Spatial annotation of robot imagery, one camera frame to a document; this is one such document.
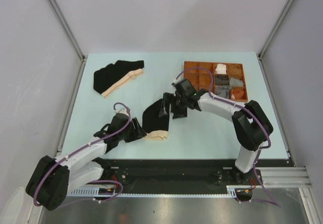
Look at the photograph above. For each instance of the black underwear beige waistband front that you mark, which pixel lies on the black underwear beige waistband front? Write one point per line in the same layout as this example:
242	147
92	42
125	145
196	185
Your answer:
155	121

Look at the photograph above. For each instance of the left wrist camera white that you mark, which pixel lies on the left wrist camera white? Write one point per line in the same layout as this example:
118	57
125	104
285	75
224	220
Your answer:
122	111

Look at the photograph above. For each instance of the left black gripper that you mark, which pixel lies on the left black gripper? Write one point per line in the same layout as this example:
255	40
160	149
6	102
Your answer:
137	132

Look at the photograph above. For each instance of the black underwear beige waistband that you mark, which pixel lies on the black underwear beige waistband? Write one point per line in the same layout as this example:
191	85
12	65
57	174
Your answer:
113	76
155	121

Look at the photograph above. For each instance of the right aluminium frame post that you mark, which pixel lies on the right aluminium frame post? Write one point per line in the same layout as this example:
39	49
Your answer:
277	25

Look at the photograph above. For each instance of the white slotted cable duct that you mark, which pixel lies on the white slotted cable duct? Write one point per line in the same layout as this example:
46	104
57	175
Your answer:
101	192

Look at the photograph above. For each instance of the wooden compartment tray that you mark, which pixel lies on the wooden compartment tray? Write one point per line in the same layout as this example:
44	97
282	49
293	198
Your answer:
201	75

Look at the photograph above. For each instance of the orange rolled cloth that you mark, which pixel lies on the orange rolled cloth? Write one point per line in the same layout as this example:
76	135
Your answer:
237	93

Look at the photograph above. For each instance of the aluminium front rail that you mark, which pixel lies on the aluminium front rail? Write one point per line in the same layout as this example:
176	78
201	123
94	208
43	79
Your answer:
285	177

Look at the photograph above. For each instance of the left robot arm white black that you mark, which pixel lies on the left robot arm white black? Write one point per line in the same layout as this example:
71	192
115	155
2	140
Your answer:
54	178

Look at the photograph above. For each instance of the grey striped boxer underwear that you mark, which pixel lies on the grey striped boxer underwear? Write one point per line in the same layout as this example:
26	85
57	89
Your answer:
223	91

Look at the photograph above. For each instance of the white rolled cloth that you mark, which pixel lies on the white rolled cloth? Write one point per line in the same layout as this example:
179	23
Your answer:
221	69

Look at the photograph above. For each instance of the light grey rolled cloth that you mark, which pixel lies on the light grey rolled cloth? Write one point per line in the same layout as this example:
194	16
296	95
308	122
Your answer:
234	82

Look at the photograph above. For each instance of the dark grey rolled cloth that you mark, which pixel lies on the dark grey rolled cloth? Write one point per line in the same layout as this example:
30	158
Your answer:
221	80

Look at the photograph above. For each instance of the black underwear beige waistband back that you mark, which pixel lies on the black underwear beige waistband back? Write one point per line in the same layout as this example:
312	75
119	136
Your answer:
113	76

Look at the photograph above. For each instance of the aluminium frame post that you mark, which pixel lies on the aluminium frame post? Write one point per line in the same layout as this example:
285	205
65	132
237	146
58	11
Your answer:
277	25
54	5

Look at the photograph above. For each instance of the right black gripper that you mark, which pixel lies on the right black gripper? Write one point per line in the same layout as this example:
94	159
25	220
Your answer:
169	98

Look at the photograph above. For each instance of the left aluminium frame post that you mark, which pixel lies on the left aluminium frame post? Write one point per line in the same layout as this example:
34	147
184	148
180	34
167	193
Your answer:
54	5

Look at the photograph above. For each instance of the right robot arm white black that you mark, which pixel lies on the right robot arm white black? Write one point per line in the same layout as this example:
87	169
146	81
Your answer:
251	125

